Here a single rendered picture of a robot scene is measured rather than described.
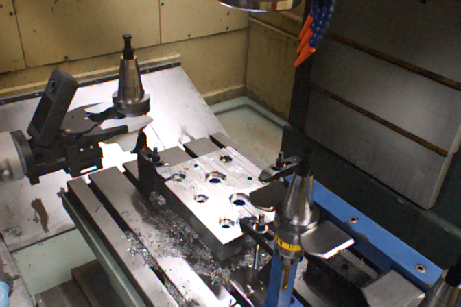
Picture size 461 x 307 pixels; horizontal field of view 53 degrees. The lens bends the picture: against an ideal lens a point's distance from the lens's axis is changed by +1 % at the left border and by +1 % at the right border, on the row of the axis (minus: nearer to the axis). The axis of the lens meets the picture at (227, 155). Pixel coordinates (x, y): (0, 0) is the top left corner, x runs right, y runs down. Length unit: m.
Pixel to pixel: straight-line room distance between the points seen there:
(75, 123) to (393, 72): 0.78
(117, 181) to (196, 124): 0.68
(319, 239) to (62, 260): 0.97
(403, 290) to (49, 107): 0.54
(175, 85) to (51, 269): 0.93
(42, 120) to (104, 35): 1.16
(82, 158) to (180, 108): 1.16
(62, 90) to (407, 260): 0.52
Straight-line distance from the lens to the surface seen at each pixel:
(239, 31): 2.22
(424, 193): 1.28
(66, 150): 0.76
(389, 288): 0.61
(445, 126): 1.18
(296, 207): 0.64
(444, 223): 1.32
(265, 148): 2.00
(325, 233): 0.65
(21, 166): 0.74
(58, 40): 1.82
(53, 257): 1.49
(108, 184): 1.25
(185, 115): 1.88
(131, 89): 0.77
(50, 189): 1.62
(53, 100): 0.72
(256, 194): 0.70
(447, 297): 0.54
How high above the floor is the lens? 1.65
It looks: 33 degrees down
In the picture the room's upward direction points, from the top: 3 degrees clockwise
